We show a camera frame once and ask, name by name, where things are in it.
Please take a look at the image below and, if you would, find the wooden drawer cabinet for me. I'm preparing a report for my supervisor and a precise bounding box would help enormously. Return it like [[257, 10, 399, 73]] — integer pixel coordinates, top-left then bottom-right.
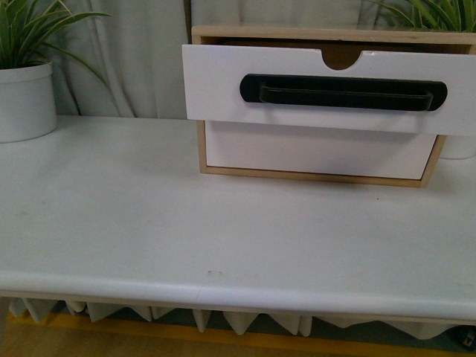
[[189, 25, 475, 187]]

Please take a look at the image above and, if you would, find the black caster wheel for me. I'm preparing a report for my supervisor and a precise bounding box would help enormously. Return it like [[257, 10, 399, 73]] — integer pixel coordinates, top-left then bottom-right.
[[449, 325, 476, 352]]

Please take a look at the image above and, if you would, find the white drawer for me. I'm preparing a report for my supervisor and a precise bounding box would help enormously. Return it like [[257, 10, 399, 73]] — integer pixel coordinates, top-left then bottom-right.
[[182, 45, 475, 136], [199, 120, 437, 180]]

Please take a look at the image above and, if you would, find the green spider plant right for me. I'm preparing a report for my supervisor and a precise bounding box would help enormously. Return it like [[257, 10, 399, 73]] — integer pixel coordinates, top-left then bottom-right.
[[372, 0, 475, 33]]

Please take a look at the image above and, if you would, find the white table leg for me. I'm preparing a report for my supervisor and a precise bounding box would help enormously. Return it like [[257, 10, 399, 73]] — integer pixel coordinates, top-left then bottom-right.
[[0, 297, 11, 337]]

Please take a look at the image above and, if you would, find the black drawer handle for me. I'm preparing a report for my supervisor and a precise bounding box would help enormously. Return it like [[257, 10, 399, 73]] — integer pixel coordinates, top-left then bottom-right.
[[239, 74, 448, 112]]

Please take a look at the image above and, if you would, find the white lower drawer front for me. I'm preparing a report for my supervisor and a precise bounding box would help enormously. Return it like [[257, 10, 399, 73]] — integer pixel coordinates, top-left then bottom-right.
[[199, 120, 437, 180]]

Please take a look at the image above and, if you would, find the green spider plant left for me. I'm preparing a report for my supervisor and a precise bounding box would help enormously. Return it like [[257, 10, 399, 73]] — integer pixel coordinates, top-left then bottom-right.
[[1, 0, 108, 84]]

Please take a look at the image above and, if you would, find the white plant pot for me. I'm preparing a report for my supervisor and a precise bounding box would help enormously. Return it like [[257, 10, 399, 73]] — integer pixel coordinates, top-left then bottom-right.
[[0, 63, 57, 144], [440, 135, 476, 160]]

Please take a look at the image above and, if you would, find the green spider plant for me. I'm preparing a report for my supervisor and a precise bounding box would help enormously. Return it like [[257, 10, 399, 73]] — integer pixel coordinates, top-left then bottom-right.
[[372, 0, 475, 33], [1, 0, 108, 84]]

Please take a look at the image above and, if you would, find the white plant pot left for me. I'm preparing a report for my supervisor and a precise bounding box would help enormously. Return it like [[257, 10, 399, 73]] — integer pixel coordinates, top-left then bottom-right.
[[0, 63, 57, 144]]

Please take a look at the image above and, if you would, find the white plant pot right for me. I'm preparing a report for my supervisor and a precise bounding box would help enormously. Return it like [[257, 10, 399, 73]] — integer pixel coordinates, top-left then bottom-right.
[[440, 135, 476, 160]]

